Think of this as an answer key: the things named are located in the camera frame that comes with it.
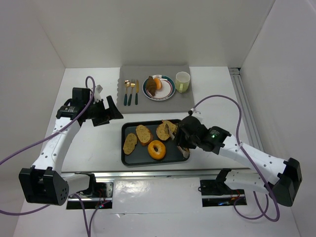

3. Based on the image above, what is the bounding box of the seeded bread slice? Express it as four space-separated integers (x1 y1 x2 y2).
123 133 138 155
136 125 154 146
156 120 177 141

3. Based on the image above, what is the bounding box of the brown croissant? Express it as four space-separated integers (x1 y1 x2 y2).
146 76 157 96

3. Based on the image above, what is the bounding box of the orange bun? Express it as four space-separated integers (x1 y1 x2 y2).
154 78 162 90

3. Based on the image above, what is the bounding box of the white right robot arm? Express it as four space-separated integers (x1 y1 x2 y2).
174 116 302 207

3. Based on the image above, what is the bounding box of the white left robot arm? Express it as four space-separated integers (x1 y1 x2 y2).
19 96 123 205

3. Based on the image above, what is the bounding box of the orange glazed donut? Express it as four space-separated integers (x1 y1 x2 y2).
148 140 166 160

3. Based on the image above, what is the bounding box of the black baking tray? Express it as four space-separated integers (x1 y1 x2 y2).
120 119 191 166

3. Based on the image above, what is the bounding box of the grey placemat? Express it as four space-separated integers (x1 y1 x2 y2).
117 65 194 114

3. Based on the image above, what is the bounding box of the white plate teal rim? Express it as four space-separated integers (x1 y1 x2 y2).
142 75 176 101

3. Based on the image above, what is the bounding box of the pale green mug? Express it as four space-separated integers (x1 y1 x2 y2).
175 72 191 93

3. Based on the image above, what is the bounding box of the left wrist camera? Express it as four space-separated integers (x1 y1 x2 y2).
70 85 103 106

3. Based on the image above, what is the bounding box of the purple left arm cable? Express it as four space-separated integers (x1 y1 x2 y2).
0 76 96 237

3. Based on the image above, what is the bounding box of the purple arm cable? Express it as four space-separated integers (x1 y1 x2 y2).
0 76 96 237
191 94 281 222

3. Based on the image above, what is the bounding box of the gold spoon green handle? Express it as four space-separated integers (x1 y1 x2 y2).
123 80 130 106

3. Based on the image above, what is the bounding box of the gold fork green handle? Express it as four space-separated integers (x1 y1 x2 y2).
127 79 136 106

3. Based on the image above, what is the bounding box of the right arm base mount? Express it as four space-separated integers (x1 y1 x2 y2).
198 168 247 207

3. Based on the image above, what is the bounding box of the aluminium rail right side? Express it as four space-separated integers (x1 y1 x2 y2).
228 68 264 151

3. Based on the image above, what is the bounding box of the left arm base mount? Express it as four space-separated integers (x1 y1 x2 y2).
77 181 114 210

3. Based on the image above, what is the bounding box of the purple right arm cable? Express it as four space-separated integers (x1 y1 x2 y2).
191 94 281 222

